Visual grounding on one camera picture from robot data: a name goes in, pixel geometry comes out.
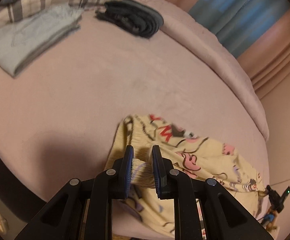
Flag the yellow cartoon print pants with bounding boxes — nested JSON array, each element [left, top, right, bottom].
[[105, 114, 266, 237]]

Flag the right hand in sleeve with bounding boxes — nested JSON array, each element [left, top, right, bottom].
[[261, 207, 279, 232]]

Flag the pink bed mattress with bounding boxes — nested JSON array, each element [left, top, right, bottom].
[[0, 11, 269, 200]]

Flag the pink duvet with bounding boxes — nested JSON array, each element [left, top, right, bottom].
[[99, 0, 270, 140]]

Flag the folded light blue jeans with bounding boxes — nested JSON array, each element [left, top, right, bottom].
[[0, 4, 84, 77]]

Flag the pastel striped curtain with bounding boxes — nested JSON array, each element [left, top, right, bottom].
[[167, 0, 290, 94]]

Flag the folded dark navy pants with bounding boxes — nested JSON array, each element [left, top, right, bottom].
[[96, 0, 164, 38]]

